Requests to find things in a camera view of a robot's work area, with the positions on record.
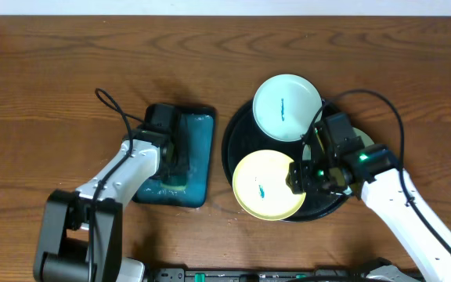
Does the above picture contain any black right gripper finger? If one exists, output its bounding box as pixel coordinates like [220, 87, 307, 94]
[286, 178, 305, 194]
[288, 161, 308, 177]

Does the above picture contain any pale green plate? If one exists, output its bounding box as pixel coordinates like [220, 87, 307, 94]
[302, 128, 374, 161]

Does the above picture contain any green yellow sponge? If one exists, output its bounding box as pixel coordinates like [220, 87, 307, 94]
[161, 175, 188, 192]

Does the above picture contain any yellow plate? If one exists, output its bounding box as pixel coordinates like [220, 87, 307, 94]
[232, 150, 306, 221]

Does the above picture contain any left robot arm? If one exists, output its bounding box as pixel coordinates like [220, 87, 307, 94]
[33, 128, 189, 282]

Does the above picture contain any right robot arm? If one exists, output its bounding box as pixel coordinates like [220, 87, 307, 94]
[287, 144, 451, 281]

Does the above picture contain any black rectangular water tray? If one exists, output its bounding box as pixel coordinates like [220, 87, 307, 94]
[132, 105, 215, 208]

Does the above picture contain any round black tray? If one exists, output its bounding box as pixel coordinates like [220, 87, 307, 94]
[222, 101, 348, 222]

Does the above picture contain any white plate with blue stain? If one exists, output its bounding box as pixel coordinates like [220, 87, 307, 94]
[252, 74, 323, 142]

